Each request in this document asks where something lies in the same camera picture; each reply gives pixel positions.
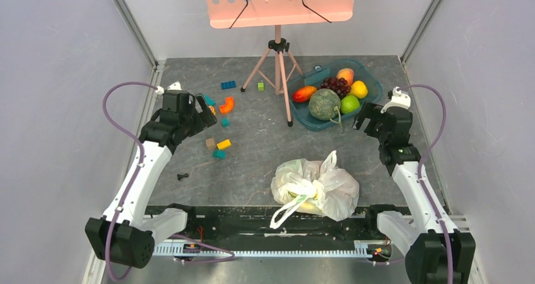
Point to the brown wooden cube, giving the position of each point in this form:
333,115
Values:
211,144

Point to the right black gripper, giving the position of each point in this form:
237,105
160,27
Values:
370,118

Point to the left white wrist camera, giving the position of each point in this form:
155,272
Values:
173,87

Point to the dark red grape bunch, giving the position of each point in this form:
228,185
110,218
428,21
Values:
339,85

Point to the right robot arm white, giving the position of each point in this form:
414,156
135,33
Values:
434,248

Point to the teal block near yellow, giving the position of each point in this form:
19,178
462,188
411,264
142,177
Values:
219,154

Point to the peach fake fruit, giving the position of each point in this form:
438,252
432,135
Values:
347,74

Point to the pink music stand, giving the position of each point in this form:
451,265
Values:
277,13

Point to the red orange mango fake fruit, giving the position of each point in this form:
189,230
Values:
304,94

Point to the white plastic bag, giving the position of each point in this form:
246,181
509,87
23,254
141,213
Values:
314,187

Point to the blue lego brick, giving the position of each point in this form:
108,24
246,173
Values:
228,85

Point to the yellow lemon fake fruit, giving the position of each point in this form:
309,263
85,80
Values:
359,89

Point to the teal flat block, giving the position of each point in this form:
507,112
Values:
209,100

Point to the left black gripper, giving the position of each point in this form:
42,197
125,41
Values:
204,119

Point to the orange curved block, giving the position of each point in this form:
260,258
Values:
227,106

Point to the small teal cube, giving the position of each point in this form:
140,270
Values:
225,123

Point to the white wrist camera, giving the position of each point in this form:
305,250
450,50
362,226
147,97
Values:
397,98
173,87

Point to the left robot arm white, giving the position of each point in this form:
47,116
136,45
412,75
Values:
122,235

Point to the green netted melon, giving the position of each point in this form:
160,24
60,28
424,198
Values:
325,106

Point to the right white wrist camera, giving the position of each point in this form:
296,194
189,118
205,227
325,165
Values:
397,98

